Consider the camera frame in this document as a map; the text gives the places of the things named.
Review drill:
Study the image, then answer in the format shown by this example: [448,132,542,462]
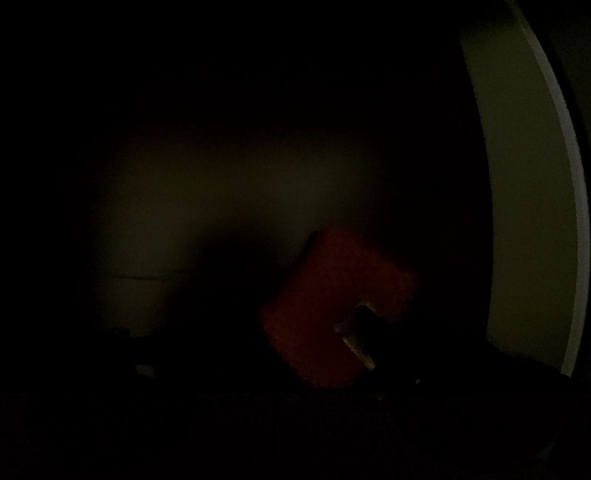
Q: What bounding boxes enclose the white wardrobe door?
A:
[464,13,590,376]

